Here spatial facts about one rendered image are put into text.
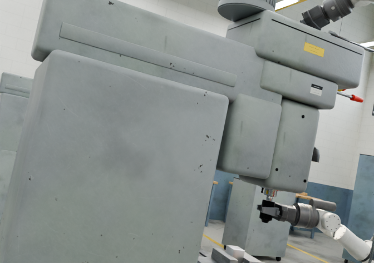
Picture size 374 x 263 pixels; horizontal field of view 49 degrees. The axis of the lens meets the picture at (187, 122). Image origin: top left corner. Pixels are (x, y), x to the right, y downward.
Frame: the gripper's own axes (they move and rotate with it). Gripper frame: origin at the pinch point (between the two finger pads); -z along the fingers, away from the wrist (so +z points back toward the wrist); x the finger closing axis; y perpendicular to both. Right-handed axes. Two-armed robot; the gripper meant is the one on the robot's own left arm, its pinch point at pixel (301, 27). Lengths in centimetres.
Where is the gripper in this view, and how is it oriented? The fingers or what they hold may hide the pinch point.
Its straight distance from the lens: 163.7
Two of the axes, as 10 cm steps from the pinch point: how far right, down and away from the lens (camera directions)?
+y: -2.1, -9.0, 3.8
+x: 6.2, 1.7, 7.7
